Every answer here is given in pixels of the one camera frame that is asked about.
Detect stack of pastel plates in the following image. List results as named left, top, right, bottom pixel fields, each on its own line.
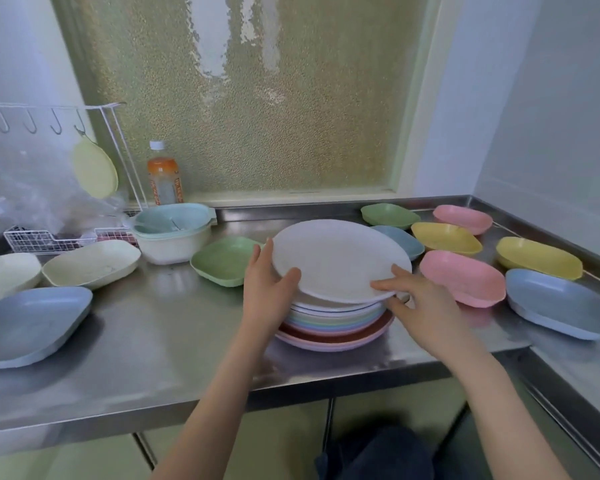
left=274, top=290, right=396, bottom=353

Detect cream oval dish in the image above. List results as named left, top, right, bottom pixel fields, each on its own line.
left=0, top=252, right=43, bottom=311
left=41, top=239, right=142, bottom=290

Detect white mixing bowl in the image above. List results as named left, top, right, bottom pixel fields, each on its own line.
left=132, top=226, right=214, bottom=266

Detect yellow oval dish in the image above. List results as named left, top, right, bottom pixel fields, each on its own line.
left=411, top=222, right=483, bottom=257
left=495, top=236, right=584, bottom=281

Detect green oval dish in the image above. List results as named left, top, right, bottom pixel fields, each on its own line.
left=190, top=237, right=264, bottom=288
left=360, top=203, right=422, bottom=231

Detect person's left hand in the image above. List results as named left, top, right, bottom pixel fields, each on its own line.
left=242, top=240, right=302, bottom=341

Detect orange drink bottle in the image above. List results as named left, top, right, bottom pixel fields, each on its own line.
left=146, top=140, right=185, bottom=207

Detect person's left forearm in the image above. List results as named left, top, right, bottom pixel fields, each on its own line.
left=150, top=331, right=287, bottom=480

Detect person's right hand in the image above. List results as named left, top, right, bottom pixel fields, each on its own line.
left=370, top=265, right=482, bottom=363

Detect frosted glass window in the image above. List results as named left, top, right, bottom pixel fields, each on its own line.
left=50, top=0, right=462, bottom=208

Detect pink oval dish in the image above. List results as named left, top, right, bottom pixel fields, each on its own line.
left=419, top=250, right=507, bottom=309
left=432, top=204, right=494, bottom=236

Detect pale yellow round plate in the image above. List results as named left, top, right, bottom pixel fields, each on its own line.
left=71, top=136, right=119, bottom=200

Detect white round plate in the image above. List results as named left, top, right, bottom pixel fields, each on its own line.
left=271, top=219, right=413, bottom=306

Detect person's dark trouser leg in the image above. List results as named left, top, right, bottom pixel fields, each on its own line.
left=314, top=426, right=437, bottom=480

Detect metal table leg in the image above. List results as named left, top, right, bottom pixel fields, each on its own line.
left=322, top=397, right=337, bottom=453

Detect white wire dish rack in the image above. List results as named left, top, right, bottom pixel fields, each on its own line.
left=0, top=102, right=149, bottom=256

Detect light blue colander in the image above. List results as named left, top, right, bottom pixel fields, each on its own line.
left=129, top=203, right=218, bottom=241

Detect clear plastic bag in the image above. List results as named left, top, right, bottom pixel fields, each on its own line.
left=0, top=126, right=130, bottom=241

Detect blue oval dish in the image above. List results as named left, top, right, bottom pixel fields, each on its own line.
left=371, top=225, right=426, bottom=262
left=505, top=268, right=600, bottom=341
left=0, top=286, right=94, bottom=371

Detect person's right forearm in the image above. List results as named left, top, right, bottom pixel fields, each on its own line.
left=442, top=346, right=574, bottom=480

